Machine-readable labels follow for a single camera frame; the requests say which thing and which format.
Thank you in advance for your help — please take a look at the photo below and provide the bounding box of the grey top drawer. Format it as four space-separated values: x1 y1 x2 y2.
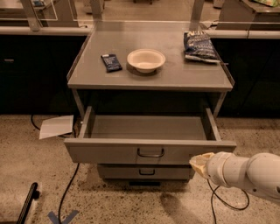
65 108 236 165

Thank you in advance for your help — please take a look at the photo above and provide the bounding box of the grey drawer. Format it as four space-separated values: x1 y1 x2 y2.
65 108 236 165
97 164 194 180

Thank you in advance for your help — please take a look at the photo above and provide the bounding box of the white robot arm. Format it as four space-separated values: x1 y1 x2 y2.
189 152 280 204

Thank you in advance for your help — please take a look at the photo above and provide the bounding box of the grey metal drawer cabinet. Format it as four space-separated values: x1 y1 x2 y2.
66 20 235 187

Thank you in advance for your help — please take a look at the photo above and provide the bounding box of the grey bottom drawer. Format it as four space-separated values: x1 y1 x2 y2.
97 164 194 180

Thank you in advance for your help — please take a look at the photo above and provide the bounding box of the dark counter cabinet right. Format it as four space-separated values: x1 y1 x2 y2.
207 30 280 118

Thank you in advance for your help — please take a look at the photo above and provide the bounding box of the dark counter cabinet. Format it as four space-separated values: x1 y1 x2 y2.
0 34 87 114
207 30 280 118

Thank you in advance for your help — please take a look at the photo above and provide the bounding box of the white bowl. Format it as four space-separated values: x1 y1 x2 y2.
127 49 165 74

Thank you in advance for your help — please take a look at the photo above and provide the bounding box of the blue chip bag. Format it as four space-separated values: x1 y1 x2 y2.
184 31 220 63

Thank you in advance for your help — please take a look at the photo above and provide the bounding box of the small dark blue packet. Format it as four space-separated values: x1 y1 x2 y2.
101 54 123 73

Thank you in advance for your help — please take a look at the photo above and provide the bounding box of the white paper sheet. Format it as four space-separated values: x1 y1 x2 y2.
39 115 74 139

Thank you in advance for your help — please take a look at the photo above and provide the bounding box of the blue tape cross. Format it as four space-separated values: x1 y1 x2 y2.
47 209 81 224

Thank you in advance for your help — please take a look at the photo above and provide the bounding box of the black bar object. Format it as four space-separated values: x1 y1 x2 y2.
17 182 40 224

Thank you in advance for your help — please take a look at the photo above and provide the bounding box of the dark counter cabinet left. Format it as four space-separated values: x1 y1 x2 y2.
0 34 87 114

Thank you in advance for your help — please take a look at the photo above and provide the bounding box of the black cable right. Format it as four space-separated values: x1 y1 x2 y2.
206 178 250 224

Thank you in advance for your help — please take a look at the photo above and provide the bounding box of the black cable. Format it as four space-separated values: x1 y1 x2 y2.
30 114 81 224
206 178 250 224

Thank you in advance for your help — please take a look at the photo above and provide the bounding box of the black cable left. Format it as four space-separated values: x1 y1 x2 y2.
30 114 81 224

